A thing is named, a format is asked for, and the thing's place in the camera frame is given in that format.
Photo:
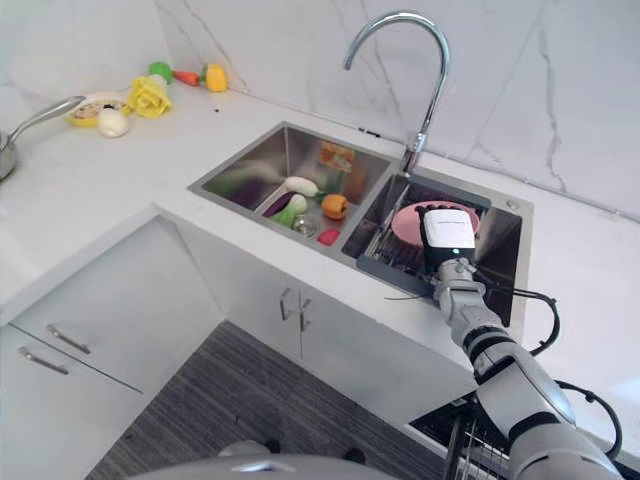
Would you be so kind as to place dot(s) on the pink plate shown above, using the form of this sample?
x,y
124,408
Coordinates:
x,y
406,226

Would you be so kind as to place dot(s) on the grey robot body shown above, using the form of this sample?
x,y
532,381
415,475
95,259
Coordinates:
x,y
260,462

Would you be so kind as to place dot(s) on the white drawer cabinet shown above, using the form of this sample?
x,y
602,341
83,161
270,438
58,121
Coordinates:
x,y
75,320

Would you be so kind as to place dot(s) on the round sink button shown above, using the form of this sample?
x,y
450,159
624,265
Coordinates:
x,y
511,205

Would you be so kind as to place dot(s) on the orange toy bell pepper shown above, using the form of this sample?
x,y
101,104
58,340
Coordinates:
x,y
334,205

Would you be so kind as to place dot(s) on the stainless steel pot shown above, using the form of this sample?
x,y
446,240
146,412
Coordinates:
x,y
30,125

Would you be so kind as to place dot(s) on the orange toy carrot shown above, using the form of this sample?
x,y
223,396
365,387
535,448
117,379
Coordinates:
x,y
185,77

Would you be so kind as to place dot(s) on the white toy garlic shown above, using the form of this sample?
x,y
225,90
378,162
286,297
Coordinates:
x,y
112,123

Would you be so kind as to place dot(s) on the green toy vegetable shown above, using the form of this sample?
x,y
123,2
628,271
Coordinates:
x,y
161,69

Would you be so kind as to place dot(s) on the purple toy eggplant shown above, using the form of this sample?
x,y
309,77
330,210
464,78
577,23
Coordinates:
x,y
278,204

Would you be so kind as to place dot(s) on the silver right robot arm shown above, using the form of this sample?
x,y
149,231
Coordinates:
x,y
505,370

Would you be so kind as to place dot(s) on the dark grey dish rack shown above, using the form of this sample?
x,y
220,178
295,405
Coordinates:
x,y
395,240

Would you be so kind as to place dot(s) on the yellow toy cabbage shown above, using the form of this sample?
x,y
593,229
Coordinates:
x,y
148,97

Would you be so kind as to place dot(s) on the yellow bowl with food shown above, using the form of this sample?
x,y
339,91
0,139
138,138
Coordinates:
x,y
90,111

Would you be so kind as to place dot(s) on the stainless steel double sink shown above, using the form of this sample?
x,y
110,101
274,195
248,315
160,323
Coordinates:
x,y
280,165

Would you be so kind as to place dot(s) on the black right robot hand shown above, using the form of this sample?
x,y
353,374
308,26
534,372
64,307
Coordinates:
x,y
449,231

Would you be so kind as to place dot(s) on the red toy food piece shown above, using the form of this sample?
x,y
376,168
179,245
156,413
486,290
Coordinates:
x,y
329,236

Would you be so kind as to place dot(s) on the white sink cabinet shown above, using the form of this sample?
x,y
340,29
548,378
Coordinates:
x,y
320,320

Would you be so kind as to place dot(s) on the white toy radish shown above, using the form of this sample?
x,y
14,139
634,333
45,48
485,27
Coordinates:
x,y
301,185

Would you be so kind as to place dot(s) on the chrome gooseneck faucet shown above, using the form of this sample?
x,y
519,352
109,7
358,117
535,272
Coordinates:
x,y
419,80

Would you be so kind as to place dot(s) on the sink drain strainer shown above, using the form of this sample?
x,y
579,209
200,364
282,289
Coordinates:
x,y
304,224

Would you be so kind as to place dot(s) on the orange sticker label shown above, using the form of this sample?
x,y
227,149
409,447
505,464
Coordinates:
x,y
337,157

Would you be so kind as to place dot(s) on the green toy bok choy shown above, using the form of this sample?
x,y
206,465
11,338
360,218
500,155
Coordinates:
x,y
292,208

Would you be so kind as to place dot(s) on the yellow toy bell pepper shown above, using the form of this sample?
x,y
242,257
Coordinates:
x,y
215,77

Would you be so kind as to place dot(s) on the open dishwasher rack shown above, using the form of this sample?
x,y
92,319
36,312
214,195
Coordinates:
x,y
465,440

